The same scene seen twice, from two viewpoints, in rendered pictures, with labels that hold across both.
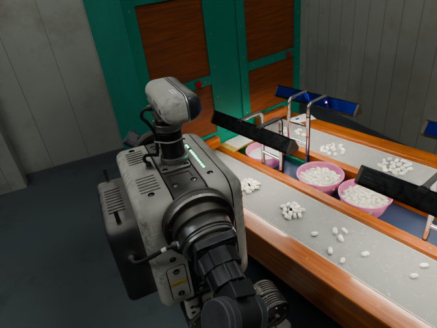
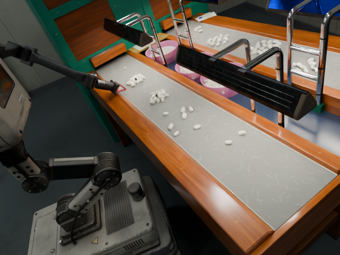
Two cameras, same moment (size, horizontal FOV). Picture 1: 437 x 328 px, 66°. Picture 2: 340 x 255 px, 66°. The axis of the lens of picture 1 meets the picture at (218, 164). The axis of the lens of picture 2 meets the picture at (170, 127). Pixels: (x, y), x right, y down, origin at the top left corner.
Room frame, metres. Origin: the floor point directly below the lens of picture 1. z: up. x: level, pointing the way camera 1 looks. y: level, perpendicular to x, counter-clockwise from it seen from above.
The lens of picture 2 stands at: (0.04, -0.72, 1.57)
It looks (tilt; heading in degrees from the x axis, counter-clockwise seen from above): 38 degrees down; 16
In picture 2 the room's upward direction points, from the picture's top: 21 degrees counter-clockwise
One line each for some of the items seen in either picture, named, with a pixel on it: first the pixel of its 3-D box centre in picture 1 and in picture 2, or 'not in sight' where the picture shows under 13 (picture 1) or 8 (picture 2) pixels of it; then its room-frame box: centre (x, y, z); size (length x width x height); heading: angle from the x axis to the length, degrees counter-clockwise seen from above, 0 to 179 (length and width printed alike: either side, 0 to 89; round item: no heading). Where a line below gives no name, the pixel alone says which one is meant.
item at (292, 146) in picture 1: (249, 129); (123, 29); (1.67, -0.19, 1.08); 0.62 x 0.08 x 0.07; 35
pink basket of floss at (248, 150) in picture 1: (265, 155); (163, 53); (1.97, -0.32, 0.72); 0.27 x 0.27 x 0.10
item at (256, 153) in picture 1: (265, 157); (163, 55); (1.97, -0.32, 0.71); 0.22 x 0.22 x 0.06
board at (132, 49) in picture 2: (243, 140); (148, 42); (2.15, -0.20, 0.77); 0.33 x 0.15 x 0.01; 125
